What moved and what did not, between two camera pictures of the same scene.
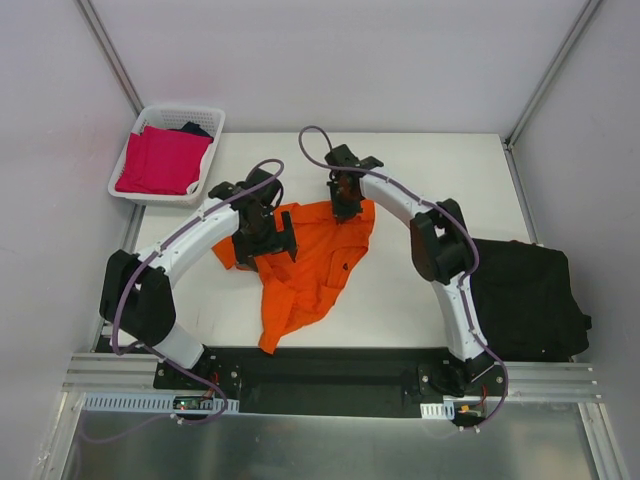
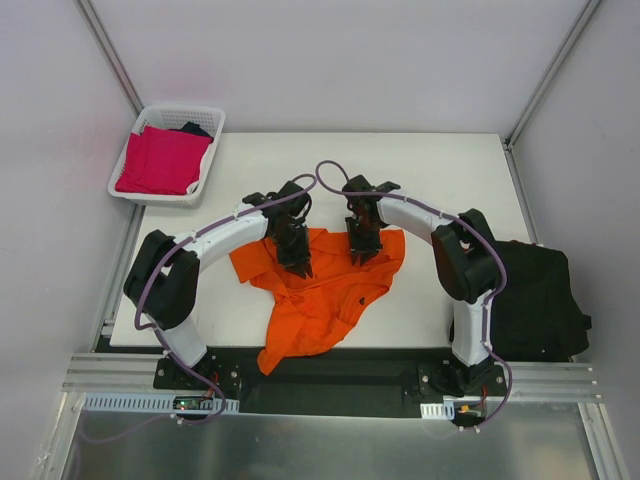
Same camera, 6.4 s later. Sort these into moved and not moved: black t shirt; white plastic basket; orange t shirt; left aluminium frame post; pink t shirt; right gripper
Moved: right gripper; orange t shirt
Not moved: pink t shirt; black t shirt; left aluminium frame post; white plastic basket
